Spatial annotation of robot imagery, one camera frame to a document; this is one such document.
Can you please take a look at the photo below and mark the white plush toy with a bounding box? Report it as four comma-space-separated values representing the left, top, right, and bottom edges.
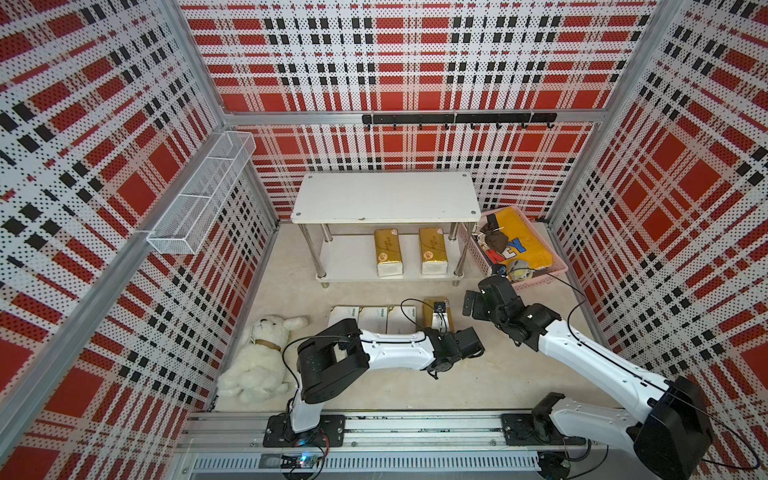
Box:
217, 315, 309, 406

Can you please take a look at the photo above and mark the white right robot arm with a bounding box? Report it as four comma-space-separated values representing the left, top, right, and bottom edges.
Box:
462, 275, 714, 479

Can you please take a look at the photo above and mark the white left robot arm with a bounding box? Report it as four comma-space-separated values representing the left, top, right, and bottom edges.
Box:
288, 318, 485, 434

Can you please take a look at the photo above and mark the pink plastic basket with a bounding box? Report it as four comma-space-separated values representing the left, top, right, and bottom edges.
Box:
458, 206, 568, 288

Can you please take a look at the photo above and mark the gold tissue pack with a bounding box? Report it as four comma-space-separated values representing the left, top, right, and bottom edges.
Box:
423, 297, 455, 333
374, 228, 404, 278
419, 227, 448, 275

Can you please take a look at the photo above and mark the white tissue pack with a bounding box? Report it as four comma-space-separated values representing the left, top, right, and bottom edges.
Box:
328, 305, 360, 326
386, 305, 418, 335
357, 306, 389, 334

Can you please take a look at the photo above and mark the white wire mesh wall basket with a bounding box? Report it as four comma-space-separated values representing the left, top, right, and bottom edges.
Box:
147, 131, 255, 255

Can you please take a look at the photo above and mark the yellow folded shirt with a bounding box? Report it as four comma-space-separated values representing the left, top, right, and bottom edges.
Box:
478, 207, 554, 282

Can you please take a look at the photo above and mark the white two-tier metal shelf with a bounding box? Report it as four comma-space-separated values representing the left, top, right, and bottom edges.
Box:
291, 172, 481, 287

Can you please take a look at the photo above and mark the green circuit board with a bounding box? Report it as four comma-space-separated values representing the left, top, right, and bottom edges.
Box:
280, 453, 321, 471

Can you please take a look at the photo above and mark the black wall hook rail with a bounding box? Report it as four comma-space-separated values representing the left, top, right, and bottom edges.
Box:
361, 112, 558, 127

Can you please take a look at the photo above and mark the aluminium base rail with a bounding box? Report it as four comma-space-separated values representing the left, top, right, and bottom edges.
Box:
168, 410, 653, 479

